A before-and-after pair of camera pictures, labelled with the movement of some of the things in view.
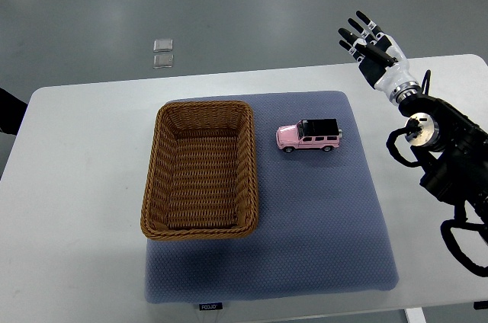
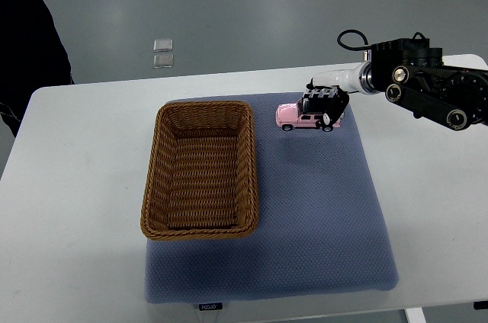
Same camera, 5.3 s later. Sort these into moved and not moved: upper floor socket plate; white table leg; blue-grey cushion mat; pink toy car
Moved: pink toy car
Not moved: blue-grey cushion mat; white table leg; upper floor socket plate
